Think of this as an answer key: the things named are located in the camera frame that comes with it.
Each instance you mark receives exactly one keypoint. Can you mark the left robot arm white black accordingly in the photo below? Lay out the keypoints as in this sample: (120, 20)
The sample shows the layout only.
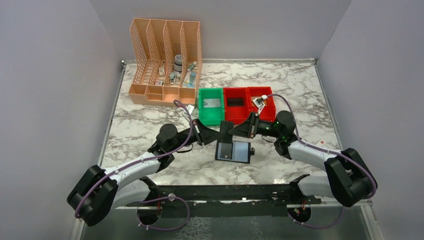
(101, 190)

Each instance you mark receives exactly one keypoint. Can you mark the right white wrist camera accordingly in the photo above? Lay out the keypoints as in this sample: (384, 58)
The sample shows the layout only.
(262, 105)

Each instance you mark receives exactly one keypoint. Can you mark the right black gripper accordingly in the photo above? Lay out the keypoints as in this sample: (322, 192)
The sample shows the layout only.
(248, 128)

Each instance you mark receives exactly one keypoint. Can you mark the small white box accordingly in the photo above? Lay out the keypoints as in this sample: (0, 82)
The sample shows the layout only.
(322, 144)

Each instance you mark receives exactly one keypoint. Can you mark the blue packaged item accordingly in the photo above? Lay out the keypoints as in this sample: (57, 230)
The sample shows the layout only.
(190, 76)

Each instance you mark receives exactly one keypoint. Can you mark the silver card in green bin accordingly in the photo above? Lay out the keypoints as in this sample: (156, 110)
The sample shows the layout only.
(212, 103)

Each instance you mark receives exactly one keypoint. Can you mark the light blue card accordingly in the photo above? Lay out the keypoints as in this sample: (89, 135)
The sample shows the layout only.
(240, 151)

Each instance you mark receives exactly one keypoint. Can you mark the black card from holder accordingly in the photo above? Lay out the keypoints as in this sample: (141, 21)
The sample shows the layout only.
(225, 126)

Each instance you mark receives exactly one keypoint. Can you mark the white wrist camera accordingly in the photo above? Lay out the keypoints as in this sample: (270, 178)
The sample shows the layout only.
(188, 110)
(262, 105)

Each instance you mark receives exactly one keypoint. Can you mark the round grey tin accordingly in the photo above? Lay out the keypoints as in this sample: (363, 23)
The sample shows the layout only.
(178, 63)

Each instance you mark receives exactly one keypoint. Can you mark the peach plastic file organizer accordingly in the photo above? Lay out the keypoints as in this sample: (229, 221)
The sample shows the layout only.
(155, 43)

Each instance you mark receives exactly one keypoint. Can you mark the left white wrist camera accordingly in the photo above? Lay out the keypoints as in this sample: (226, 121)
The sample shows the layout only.
(188, 110)

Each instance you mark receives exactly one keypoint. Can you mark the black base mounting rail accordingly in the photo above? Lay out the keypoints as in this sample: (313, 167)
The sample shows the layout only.
(215, 201)

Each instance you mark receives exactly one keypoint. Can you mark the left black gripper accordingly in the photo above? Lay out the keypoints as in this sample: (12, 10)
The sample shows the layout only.
(208, 135)

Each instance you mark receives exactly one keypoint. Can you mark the red plastic bin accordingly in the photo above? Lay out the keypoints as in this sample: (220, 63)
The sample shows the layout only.
(269, 112)
(237, 115)

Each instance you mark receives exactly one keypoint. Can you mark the green plastic bin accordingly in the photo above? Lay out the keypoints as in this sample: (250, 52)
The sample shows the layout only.
(211, 116)

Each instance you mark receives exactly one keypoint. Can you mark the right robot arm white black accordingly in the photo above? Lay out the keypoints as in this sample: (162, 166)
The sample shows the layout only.
(348, 179)

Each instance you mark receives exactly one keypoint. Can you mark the black leather card holder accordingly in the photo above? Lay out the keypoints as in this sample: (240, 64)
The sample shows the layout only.
(223, 152)

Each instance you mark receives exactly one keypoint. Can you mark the gold card in red bin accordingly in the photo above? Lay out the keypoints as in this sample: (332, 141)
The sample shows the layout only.
(257, 100)

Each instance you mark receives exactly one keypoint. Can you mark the black card in red bin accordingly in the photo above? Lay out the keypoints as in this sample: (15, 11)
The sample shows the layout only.
(235, 102)

